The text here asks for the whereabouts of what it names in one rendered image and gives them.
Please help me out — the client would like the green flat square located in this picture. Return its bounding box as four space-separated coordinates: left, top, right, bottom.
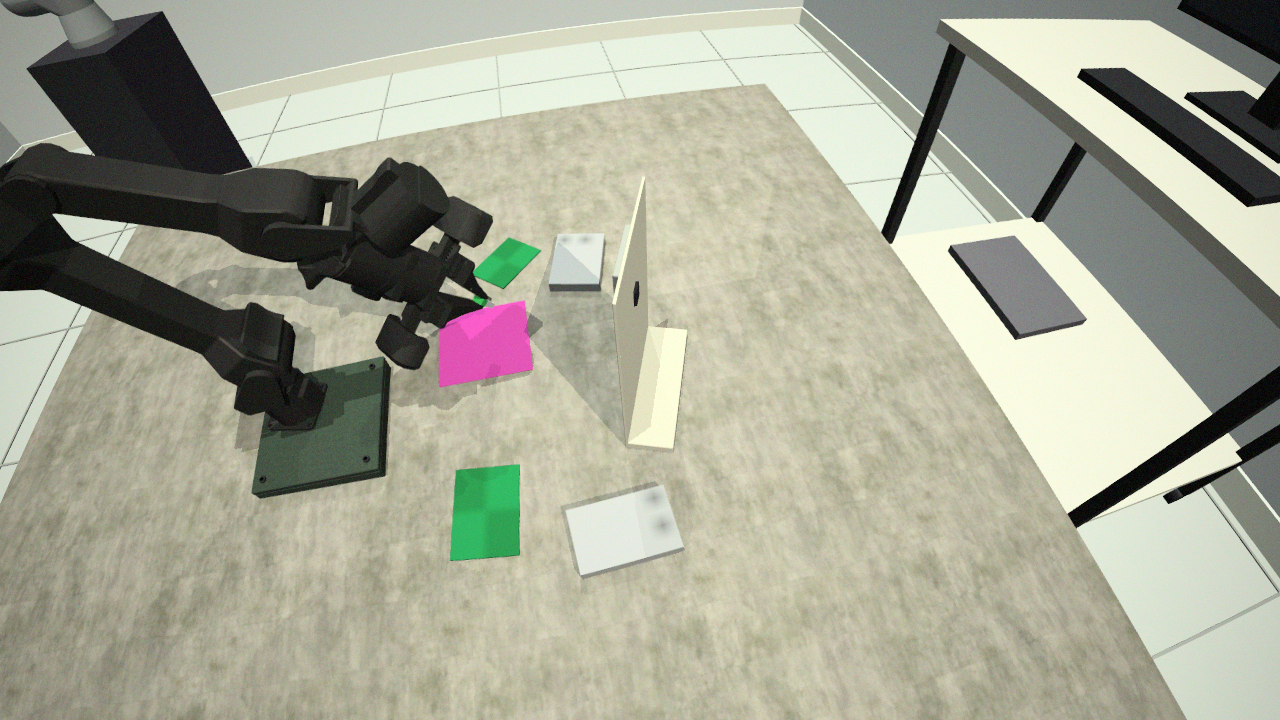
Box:
451 464 520 561
474 238 541 290

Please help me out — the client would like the magenta square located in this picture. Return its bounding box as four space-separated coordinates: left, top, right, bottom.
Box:
439 301 532 387

